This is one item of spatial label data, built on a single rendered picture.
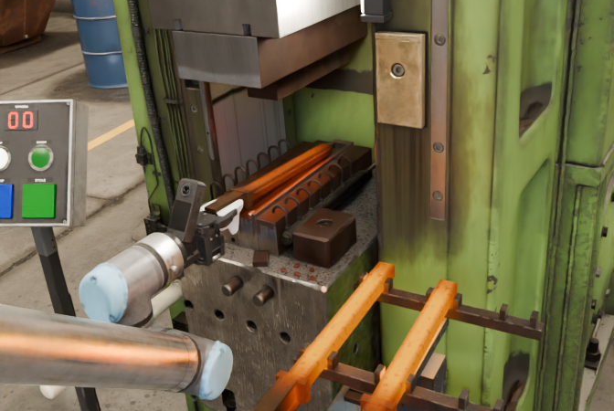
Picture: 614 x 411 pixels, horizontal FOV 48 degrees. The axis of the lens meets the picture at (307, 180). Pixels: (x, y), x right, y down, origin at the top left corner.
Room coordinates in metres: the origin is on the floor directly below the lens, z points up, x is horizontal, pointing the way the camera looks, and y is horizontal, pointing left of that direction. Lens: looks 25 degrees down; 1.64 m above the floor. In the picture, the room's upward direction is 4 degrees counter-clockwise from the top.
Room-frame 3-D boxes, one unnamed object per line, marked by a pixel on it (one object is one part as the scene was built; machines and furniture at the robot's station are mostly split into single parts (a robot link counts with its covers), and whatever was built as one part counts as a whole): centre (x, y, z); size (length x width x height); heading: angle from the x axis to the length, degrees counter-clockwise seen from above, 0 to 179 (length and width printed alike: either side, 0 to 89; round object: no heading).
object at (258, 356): (1.42, -0.02, 0.69); 0.56 x 0.38 x 0.45; 146
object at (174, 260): (1.05, 0.27, 1.03); 0.10 x 0.05 x 0.09; 56
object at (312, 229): (1.22, -0.03, 0.95); 0.12 x 0.08 x 0.06; 146
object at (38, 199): (1.37, 0.59, 1.01); 0.07 x 0.05 x 0.07; 81
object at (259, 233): (1.44, 0.04, 0.96); 0.42 x 0.20 x 0.09; 146
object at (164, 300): (1.38, 0.49, 0.62); 0.44 x 0.05 x 0.05; 146
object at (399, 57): (1.20, -0.18, 1.27); 0.09 x 0.02 x 0.17; 56
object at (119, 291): (0.98, 0.32, 1.02); 0.12 x 0.09 x 0.10; 146
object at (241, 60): (1.44, 0.04, 1.32); 0.42 x 0.20 x 0.10; 146
